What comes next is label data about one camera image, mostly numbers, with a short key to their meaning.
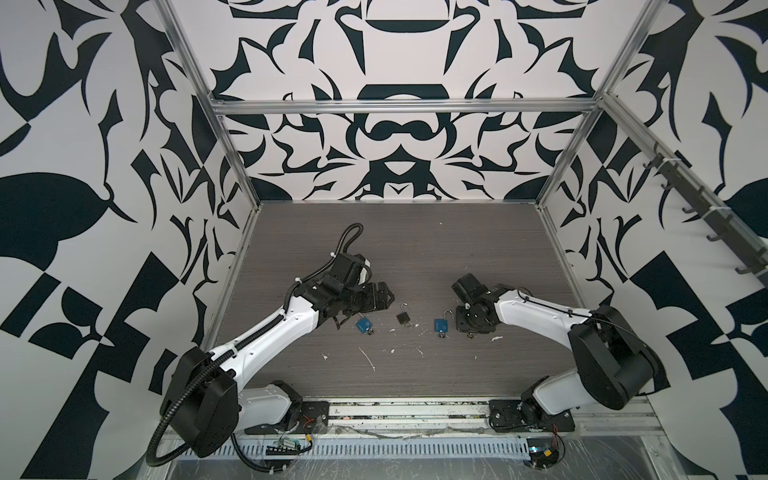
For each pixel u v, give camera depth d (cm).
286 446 69
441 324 89
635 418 76
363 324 89
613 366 44
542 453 71
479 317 66
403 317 91
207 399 40
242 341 45
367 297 72
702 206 60
